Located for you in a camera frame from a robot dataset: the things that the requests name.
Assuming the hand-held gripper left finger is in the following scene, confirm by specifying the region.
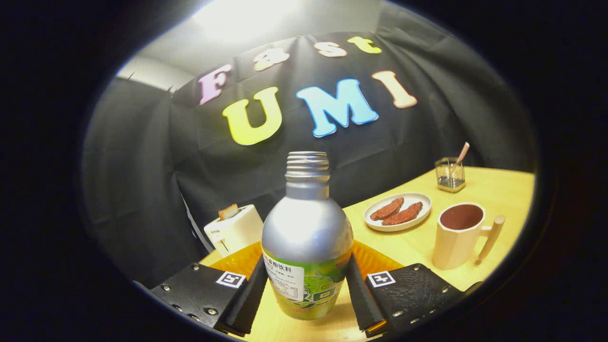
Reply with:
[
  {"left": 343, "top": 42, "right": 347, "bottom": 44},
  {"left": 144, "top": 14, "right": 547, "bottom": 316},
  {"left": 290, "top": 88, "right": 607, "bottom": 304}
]
[{"left": 150, "top": 241, "right": 269, "bottom": 338}]

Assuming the wooden table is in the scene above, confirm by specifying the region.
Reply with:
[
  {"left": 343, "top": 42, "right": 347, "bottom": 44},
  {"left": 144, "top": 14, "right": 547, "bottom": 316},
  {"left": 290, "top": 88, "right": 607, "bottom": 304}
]
[{"left": 199, "top": 166, "right": 536, "bottom": 342}]

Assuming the square glass holder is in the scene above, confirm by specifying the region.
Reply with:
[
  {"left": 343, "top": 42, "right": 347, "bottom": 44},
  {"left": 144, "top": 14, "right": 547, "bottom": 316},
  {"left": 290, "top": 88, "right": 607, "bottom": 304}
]
[{"left": 435, "top": 157, "right": 466, "bottom": 193}]

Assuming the silver bottle with green label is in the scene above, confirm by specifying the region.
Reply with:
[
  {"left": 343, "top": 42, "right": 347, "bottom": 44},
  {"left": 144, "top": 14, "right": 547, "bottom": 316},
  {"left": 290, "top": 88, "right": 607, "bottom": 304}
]
[{"left": 261, "top": 151, "right": 354, "bottom": 321}]

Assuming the cream cup with wooden handle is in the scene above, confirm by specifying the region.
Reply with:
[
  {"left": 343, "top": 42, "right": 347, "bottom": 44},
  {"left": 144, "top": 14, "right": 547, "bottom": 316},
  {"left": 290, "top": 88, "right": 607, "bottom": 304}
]
[{"left": 432, "top": 203, "right": 505, "bottom": 270}]

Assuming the brown sausage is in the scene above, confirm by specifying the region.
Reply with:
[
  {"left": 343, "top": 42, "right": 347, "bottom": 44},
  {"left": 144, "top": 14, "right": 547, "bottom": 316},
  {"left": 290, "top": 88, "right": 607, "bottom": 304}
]
[
  {"left": 370, "top": 197, "right": 405, "bottom": 221},
  {"left": 381, "top": 201, "right": 423, "bottom": 226}
]

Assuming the white toaster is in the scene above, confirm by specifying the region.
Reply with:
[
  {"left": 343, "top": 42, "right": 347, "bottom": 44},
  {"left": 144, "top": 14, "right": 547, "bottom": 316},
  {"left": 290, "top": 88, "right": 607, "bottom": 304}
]
[{"left": 204, "top": 204, "right": 265, "bottom": 258}]

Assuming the white oval plate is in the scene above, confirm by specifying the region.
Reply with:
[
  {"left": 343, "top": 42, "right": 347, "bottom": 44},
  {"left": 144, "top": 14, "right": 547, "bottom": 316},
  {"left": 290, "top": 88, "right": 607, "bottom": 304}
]
[{"left": 363, "top": 192, "right": 433, "bottom": 232}]

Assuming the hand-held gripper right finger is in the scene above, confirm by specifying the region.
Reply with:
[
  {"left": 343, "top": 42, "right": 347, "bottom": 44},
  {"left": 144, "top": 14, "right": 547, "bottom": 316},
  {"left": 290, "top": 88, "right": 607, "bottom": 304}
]
[{"left": 346, "top": 240, "right": 468, "bottom": 339}]

